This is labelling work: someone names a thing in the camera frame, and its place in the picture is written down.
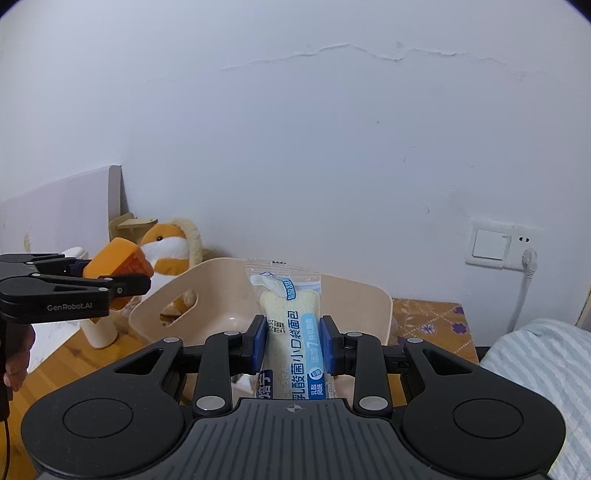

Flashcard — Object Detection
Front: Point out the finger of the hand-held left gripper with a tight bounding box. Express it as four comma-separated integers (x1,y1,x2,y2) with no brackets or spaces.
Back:
95,274,152,299
0,253,93,278

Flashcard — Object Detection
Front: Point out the white bread packet blue label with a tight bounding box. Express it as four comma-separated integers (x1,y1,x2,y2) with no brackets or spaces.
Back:
245,259,340,400

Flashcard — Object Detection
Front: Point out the white wall switch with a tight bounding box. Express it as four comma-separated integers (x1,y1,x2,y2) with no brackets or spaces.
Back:
465,218,513,268

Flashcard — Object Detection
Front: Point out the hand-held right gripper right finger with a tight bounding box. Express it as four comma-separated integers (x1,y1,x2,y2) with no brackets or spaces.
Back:
320,315,481,415

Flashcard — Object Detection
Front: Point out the wooden stand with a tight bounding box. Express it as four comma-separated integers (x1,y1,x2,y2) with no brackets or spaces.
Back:
108,213,158,241

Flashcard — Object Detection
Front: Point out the person's left hand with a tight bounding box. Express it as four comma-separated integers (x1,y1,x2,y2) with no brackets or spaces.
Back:
4,325,36,392

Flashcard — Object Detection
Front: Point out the white thermos bottle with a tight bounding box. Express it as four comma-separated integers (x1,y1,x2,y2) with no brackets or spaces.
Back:
61,246,119,350

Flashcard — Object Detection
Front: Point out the beige headboard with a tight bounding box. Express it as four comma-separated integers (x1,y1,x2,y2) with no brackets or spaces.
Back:
577,282,591,329

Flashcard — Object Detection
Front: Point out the white wall socket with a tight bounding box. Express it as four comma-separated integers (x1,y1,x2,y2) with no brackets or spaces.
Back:
510,224,544,274

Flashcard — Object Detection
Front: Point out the striped light blue blanket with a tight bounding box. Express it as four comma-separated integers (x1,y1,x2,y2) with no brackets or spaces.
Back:
479,318,591,480

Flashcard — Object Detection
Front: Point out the orange snack packet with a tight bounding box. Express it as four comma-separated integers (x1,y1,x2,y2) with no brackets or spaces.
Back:
83,237,153,324

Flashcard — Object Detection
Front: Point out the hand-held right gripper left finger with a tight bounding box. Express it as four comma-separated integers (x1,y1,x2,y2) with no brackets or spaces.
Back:
113,315,269,415

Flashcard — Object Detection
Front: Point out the lilac board panel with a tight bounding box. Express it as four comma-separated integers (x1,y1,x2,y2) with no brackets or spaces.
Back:
0,165,123,260

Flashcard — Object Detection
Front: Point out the orange white plush toy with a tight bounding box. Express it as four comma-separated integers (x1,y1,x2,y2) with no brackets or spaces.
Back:
137,218,205,324

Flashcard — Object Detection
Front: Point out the purple flower patterned cloth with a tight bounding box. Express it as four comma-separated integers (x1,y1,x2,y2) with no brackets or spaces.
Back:
385,297,479,366

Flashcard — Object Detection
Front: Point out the beige plastic container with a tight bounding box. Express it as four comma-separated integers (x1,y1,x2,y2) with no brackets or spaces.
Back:
128,257,393,354

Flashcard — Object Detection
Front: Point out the white power plug cable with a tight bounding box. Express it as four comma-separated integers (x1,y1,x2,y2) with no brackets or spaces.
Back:
505,247,539,334

